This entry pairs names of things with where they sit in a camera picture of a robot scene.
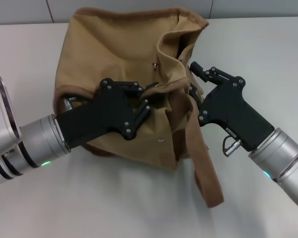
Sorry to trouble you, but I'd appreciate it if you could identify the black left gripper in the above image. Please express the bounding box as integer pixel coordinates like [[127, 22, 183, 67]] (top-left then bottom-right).
[[56, 78, 164, 149]]

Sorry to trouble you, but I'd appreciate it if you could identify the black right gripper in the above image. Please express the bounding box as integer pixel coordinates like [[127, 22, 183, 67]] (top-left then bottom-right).
[[188, 61, 275, 151]]

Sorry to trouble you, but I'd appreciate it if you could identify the khaki canvas food bag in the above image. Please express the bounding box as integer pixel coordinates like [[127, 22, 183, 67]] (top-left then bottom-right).
[[53, 6, 225, 208]]

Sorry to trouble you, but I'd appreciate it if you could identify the right gripper silver cable connector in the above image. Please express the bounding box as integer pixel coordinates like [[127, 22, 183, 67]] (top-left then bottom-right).
[[222, 135, 243, 157]]

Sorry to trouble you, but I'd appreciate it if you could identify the gripper silver cable connector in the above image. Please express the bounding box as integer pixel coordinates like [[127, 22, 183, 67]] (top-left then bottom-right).
[[222, 135, 243, 157], [62, 96, 90, 112]]

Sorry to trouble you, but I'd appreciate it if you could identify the left gripper silver cable connector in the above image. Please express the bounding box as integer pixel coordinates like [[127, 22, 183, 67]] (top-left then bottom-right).
[[62, 96, 90, 112]]

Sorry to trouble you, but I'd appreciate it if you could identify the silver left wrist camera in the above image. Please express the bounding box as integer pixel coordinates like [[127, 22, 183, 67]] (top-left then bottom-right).
[[0, 71, 23, 159]]

